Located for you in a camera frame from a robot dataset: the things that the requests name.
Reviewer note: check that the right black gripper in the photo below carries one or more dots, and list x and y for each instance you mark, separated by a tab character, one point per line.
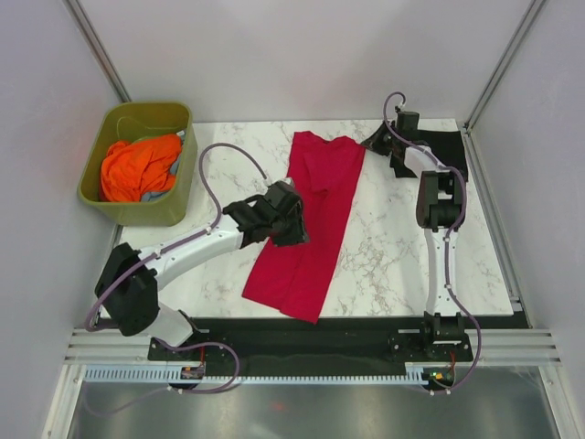
375	141

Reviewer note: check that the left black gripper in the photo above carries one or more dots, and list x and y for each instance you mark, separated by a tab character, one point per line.
299	233

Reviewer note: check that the magenta red t shirt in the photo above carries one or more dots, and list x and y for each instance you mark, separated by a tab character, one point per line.
295	280

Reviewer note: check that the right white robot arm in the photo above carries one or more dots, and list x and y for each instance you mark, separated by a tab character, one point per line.
440	209

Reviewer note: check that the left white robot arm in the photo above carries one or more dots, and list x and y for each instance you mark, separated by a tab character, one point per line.
131	279

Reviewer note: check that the folded black t shirt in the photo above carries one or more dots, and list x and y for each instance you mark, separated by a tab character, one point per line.
446	146

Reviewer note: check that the orange t shirt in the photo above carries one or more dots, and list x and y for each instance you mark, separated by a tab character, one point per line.
130	169

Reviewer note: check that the olive green plastic bin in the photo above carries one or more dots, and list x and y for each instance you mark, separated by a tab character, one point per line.
135	121

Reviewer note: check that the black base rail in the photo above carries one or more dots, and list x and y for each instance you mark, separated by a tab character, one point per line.
334	344

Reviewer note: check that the right aluminium frame post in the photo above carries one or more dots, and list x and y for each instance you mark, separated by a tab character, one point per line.
514	44

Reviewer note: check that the aluminium frame post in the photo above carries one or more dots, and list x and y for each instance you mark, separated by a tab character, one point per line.
82	21
514	44

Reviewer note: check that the white slotted cable duct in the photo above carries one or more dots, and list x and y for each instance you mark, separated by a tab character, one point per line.
177	375

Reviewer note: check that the left aluminium frame post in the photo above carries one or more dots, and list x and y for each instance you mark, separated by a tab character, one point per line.
82	21

